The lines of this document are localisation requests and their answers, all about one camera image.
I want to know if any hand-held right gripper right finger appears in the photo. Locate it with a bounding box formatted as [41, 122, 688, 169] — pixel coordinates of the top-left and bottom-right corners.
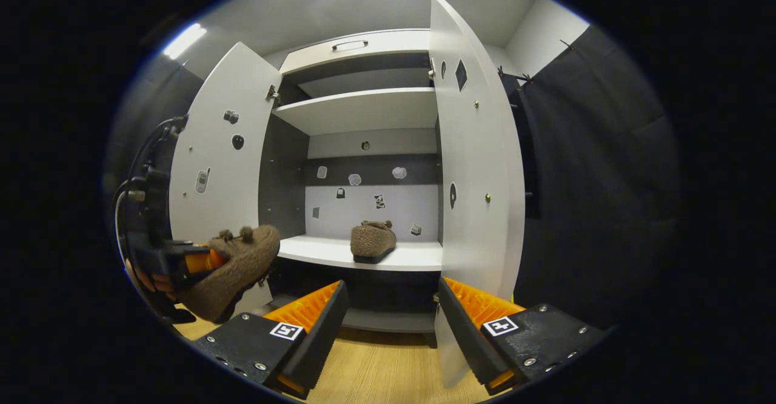
[435, 277, 607, 396]

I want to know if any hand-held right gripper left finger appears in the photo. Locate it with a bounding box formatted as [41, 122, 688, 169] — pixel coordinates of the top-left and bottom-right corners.
[193, 280, 350, 400]

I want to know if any brown fuzzy shoe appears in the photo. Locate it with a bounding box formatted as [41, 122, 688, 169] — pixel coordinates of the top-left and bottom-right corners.
[176, 225, 281, 324]
[350, 220, 398, 264]

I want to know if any white shoe cabinet door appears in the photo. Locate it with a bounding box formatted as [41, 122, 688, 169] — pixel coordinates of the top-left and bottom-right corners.
[169, 41, 284, 317]
[428, 0, 526, 389]

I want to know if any white shoe cabinet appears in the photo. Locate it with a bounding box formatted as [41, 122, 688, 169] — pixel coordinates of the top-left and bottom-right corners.
[258, 28, 446, 335]

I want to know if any ceiling light panel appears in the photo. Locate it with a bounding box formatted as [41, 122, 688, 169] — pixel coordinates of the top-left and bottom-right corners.
[162, 23, 207, 60]

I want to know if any black backdrop cloth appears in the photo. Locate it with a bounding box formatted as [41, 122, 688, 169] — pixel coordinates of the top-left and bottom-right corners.
[497, 25, 683, 332]

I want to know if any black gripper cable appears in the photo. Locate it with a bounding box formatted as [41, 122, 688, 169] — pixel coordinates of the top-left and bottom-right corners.
[111, 116, 186, 265]

